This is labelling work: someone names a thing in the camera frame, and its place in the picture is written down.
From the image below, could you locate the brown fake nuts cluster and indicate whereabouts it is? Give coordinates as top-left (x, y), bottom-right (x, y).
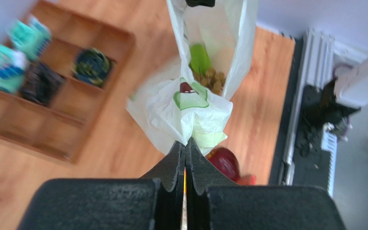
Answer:
top-left (192, 68), bottom-right (226, 96)

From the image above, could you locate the pale green avocado plastic bag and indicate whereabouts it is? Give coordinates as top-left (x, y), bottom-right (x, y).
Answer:
top-left (126, 0), bottom-right (258, 155)

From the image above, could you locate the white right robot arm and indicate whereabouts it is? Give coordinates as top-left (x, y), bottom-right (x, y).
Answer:
top-left (186, 0), bottom-right (368, 129)

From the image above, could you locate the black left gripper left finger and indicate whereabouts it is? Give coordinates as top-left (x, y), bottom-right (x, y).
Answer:
top-left (18, 142), bottom-right (184, 230)

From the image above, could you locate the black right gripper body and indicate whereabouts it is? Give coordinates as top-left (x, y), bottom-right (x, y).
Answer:
top-left (185, 0), bottom-right (215, 7)

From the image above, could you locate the teal rolled sock left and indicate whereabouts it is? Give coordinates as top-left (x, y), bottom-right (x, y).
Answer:
top-left (0, 44), bottom-right (30, 94)

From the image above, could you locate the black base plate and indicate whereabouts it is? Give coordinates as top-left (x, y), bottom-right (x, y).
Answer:
top-left (268, 38), bottom-right (337, 195)

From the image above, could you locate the aluminium frame rail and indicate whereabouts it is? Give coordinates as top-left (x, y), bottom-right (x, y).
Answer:
top-left (281, 28), bottom-right (368, 197)

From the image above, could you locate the wooden compartment tray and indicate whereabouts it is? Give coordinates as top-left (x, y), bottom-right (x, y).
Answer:
top-left (0, 0), bottom-right (136, 163)

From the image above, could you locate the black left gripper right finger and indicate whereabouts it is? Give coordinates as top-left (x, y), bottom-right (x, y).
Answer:
top-left (185, 138), bottom-right (345, 230)

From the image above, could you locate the teal rolled sock right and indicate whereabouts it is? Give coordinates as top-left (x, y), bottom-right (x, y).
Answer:
top-left (7, 14), bottom-right (52, 61)

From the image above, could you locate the yellow fake lemon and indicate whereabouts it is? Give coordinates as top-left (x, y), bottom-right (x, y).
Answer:
top-left (183, 168), bottom-right (187, 195)

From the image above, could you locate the teal rolled sock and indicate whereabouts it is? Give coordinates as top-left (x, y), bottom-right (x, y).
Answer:
top-left (0, 44), bottom-right (30, 94)
top-left (7, 14), bottom-right (52, 61)

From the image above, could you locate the dark rolled sock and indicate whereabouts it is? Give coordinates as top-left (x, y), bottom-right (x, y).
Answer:
top-left (19, 62), bottom-right (65, 106)

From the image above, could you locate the dark red fake apple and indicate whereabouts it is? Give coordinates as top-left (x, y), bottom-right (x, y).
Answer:
top-left (206, 147), bottom-right (241, 182)

